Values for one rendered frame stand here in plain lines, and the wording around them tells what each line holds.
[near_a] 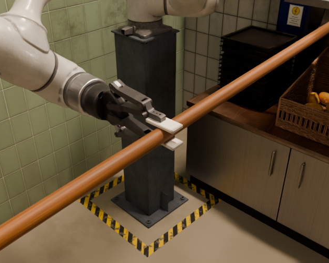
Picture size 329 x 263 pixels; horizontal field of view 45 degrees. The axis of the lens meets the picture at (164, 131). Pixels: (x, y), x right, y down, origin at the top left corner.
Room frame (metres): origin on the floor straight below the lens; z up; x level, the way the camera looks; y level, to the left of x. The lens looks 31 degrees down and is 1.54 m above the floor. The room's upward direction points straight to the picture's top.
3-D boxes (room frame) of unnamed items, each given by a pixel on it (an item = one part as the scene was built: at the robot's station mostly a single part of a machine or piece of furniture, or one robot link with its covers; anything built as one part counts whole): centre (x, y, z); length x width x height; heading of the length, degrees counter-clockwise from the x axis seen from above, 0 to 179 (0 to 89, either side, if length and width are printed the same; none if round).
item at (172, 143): (0.65, 0.00, 1.12); 0.07 x 0.03 x 0.01; 48
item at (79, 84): (0.80, 0.17, 1.14); 0.09 x 0.06 x 0.09; 138
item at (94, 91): (0.75, 0.12, 1.14); 0.09 x 0.07 x 0.08; 48
